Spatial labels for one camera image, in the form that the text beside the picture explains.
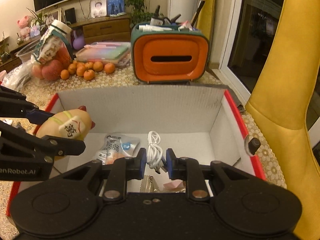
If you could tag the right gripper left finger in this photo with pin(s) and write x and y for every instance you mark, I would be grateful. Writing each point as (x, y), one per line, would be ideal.
(120, 172)

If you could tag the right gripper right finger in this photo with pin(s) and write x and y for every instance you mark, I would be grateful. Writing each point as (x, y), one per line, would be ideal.
(188, 170)

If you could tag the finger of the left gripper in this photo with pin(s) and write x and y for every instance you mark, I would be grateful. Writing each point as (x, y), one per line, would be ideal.
(50, 144)
(14, 108)

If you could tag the chicken breast snack packet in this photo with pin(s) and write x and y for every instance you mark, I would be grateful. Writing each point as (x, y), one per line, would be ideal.
(116, 146)

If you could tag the yellow squishy bun toy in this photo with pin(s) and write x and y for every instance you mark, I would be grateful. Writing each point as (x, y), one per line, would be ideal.
(70, 124)

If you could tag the clear plastic bag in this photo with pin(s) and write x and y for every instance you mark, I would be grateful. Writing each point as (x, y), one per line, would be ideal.
(18, 77)

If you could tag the red cardboard box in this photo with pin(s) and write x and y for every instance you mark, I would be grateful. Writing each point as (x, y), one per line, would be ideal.
(201, 122)

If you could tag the red apple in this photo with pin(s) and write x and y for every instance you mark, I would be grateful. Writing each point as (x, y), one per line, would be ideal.
(37, 71)
(52, 70)

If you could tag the clear fruit container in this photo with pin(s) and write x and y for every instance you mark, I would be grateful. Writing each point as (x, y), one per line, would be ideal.
(62, 55)

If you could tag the small mandarin orange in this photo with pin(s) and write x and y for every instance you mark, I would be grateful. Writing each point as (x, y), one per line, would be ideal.
(109, 68)
(89, 75)
(98, 66)

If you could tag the pink pig plush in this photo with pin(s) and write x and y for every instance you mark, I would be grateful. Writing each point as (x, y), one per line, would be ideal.
(24, 26)

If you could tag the potted green plant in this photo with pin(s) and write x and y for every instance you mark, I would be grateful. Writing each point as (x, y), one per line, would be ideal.
(38, 18)

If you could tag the yellow chair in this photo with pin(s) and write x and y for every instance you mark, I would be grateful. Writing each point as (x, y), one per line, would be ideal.
(280, 100)

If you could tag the green orange tissue box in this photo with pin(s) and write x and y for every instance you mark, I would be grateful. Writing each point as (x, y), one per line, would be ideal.
(162, 54)

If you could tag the pastel flat plastic case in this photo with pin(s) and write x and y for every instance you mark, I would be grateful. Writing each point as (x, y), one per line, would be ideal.
(117, 53)

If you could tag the wooden tv cabinet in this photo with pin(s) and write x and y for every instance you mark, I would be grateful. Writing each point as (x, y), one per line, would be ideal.
(93, 30)

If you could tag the framed portrait photo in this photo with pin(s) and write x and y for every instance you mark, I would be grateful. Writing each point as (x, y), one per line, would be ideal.
(98, 8)

